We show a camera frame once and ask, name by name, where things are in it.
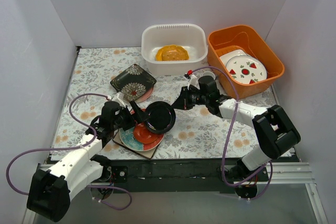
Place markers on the black floral square plate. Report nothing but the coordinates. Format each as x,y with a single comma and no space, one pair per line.
133,82

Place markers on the floral patterned table mat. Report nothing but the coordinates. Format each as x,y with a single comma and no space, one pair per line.
196,133

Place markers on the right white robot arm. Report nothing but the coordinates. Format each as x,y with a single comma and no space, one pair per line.
276,134

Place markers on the orange plastic bin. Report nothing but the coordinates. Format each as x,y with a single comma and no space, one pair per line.
245,38

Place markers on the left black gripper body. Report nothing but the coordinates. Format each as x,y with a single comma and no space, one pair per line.
130,118

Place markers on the square dark rimmed plate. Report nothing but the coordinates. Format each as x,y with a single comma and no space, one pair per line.
147,154

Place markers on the white plate in orange bin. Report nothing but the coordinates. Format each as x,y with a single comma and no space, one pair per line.
228,56

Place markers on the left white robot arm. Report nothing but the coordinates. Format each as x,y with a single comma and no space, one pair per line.
51,191

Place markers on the yellow dotted scalloped plate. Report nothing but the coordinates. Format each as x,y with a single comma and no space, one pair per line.
158,56

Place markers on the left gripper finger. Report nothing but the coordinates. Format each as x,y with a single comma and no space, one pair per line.
138,115
138,127

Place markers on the small grey white cup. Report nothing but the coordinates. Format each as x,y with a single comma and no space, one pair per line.
210,74

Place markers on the watermelon pattern round plate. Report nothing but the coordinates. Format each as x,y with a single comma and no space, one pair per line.
246,69

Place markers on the red and teal round plate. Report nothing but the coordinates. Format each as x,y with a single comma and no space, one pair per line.
128,139

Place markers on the white plastic bin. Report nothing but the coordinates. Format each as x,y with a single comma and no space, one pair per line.
189,36

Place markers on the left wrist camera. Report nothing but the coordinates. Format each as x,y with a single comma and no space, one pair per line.
118,98

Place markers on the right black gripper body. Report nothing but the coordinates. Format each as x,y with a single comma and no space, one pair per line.
185,99

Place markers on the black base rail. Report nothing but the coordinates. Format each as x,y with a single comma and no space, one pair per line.
182,175

